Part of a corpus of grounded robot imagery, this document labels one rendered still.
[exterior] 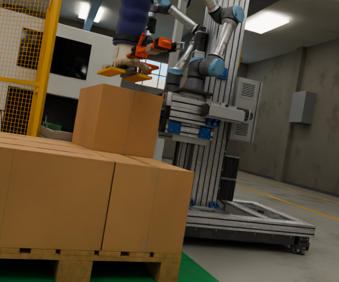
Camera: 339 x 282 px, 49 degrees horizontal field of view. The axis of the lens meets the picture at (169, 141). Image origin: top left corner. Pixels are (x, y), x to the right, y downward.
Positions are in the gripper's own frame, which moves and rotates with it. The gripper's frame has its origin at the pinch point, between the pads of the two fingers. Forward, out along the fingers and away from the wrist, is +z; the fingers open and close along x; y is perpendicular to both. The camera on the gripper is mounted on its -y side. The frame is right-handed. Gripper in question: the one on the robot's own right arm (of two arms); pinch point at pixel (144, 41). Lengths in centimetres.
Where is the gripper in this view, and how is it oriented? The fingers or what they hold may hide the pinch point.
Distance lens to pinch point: 328.1
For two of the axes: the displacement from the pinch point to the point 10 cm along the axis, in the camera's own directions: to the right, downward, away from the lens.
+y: 9.9, 1.6, -0.1
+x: 0.1, 0.0, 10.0
